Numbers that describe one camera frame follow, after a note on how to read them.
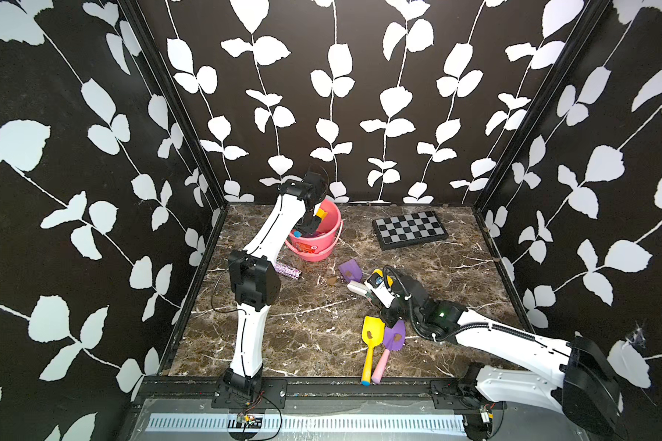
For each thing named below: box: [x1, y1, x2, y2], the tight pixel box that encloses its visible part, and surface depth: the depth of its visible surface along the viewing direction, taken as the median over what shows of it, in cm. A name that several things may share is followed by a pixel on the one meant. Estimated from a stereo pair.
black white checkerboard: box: [371, 210, 449, 250], surface depth 112 cm
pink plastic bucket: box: [285, 199, 344, 262], surface depth 95 cm
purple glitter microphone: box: [273, 263, 303, 281], surface depth 97 cm
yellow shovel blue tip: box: [361, 316, 386, 387], surface depth 85 cm
